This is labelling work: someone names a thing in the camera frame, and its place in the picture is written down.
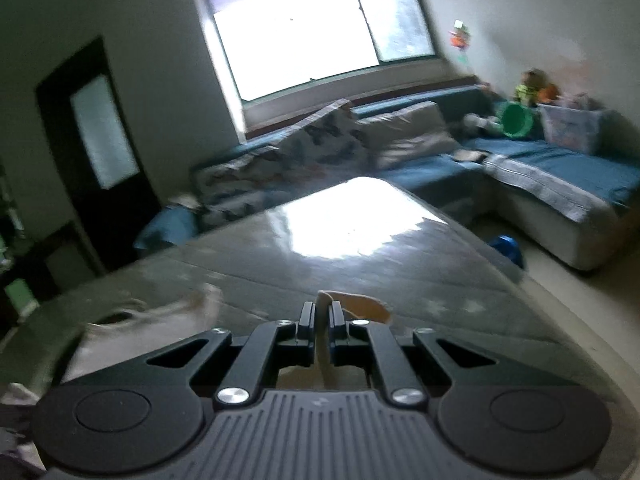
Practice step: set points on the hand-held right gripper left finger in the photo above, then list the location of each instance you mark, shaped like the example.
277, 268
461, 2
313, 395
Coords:
306, 324

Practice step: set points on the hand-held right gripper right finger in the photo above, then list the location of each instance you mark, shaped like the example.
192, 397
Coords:
336, 324

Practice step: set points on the cream knit garment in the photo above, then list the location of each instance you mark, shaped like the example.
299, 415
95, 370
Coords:
360, 306

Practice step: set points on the plush toy in green clothes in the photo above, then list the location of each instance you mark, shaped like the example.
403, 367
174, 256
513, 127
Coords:
530, 91

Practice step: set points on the long butterfly print pillow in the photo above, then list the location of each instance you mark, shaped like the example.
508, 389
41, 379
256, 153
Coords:
235, 185

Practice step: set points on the blue cloth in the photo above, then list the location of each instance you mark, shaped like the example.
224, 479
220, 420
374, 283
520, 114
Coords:
170, 226

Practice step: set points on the blue sofa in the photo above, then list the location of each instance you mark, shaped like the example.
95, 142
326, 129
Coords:
440, 175

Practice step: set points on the square butterfly print pillow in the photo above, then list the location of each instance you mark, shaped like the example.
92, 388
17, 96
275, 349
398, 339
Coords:
325, 140

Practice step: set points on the blue ball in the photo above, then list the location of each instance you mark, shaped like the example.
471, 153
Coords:
505, 249

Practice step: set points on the beige pillow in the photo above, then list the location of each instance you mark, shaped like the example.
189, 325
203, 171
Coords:
405, 135

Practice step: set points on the dark wooden glass door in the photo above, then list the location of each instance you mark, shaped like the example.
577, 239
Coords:
125, 220

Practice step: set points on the white grey plush toy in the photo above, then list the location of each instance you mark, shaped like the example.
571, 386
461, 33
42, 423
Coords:
475, 121

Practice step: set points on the grey quilted sofa cover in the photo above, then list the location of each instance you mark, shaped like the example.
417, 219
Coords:
540, 180

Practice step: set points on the dark low sideboard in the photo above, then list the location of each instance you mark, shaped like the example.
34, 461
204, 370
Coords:
55, 260

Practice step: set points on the green plastic bucket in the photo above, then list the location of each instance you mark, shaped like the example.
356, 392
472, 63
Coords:
515, 120

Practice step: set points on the green framed window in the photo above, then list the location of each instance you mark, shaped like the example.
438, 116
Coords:
300, 40

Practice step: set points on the clear plastic storage box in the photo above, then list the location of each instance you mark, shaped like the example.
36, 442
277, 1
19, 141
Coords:
570, 130

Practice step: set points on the colourful pinwheel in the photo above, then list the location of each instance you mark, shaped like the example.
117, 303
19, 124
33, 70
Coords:
459, 37

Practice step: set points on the orange plush toy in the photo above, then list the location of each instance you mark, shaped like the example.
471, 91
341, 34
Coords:
549, 92

